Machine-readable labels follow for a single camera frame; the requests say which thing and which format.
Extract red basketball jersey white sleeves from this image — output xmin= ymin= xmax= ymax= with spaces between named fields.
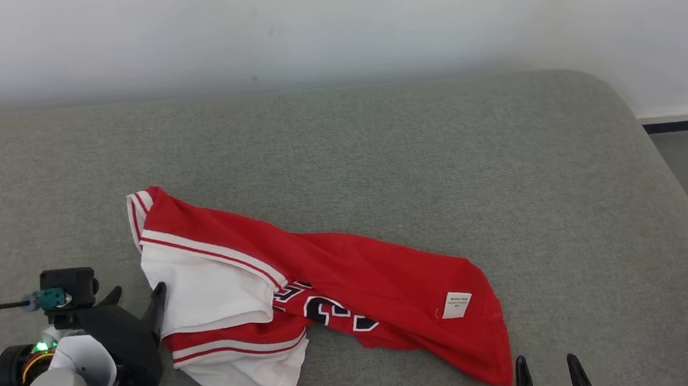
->
xmin=106 ymin=183 xmax=530 ymax=386

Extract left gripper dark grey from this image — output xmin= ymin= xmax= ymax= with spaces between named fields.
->
xmin=53 ymin=272 xmax=174 ymax=386

